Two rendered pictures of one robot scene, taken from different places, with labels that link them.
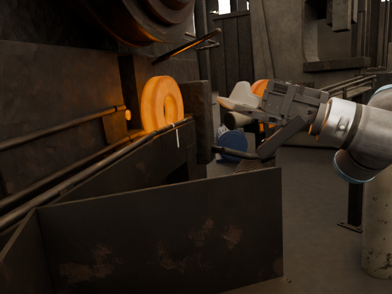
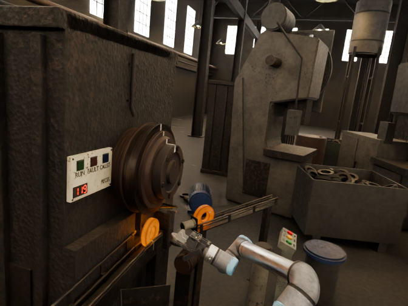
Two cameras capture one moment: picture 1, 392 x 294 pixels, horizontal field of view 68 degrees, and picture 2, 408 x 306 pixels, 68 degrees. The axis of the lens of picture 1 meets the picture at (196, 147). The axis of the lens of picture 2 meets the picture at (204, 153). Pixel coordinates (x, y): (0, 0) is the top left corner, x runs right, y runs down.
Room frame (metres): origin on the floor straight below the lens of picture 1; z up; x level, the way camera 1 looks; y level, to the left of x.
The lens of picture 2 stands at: (-0.89, -0.08, 1.53)
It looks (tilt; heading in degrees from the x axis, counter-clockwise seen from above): 11 degrees down; 356
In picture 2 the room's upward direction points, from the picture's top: 6 degrees clockwise
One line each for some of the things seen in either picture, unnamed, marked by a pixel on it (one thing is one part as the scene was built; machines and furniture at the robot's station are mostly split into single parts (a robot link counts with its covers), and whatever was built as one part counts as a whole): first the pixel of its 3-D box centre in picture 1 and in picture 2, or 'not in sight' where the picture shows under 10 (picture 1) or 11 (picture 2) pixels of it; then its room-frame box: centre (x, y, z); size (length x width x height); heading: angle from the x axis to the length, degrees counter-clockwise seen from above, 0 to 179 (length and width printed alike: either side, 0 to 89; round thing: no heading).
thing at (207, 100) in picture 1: (192, 122); (163, 227); (0.86, 0.00, 0.68); 0.11 x 0.08 x 0.24; 69
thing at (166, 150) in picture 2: not in sight; (169, 171); (0.60, -0.02, 1.11); 0.28 x 0.06 x 0.28; 159
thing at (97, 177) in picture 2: not in sight; (91, 172); (0.35, 0.30, 1.15); 0.26 x 0.02 x 0.18; 159
